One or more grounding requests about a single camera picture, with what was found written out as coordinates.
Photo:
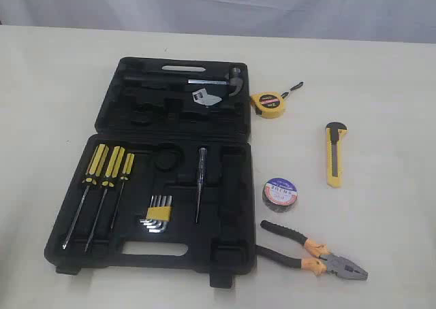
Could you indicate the clear voltage tester screwdriver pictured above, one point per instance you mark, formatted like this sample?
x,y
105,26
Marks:
x,y
200,178

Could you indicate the yellow tape measure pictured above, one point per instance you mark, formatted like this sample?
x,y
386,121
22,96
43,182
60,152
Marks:
x,y
272,105

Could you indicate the black electrical tape roll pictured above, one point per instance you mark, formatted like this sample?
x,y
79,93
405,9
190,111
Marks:
x,y
279,194

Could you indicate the yellow utility knife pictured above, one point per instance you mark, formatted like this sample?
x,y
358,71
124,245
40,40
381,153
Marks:
x,y
335,132

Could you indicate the orange black handled pliers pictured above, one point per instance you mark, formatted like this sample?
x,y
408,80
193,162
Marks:
x,y
322,261

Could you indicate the black plastic tool case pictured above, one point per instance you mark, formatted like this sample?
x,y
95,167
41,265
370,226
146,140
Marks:
x,y
165,128

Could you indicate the silver adjustable wrench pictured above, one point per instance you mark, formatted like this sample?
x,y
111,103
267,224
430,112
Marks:
x,y
202,97

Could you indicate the hex key set yellow holder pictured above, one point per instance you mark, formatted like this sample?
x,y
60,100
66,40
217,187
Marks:
x,y
158,214

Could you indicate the small yellow black screwdriver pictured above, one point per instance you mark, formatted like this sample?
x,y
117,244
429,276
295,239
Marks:
x,y
125,175

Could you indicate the middle yellow black screwdriver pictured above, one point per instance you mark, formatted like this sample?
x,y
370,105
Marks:
x,y
108,181

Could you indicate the large yellow black screwdriver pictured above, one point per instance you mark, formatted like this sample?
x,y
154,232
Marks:
x,y
91,177

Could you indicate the claw hammer black handle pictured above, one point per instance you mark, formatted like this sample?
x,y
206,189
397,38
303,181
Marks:
x,y
233,81

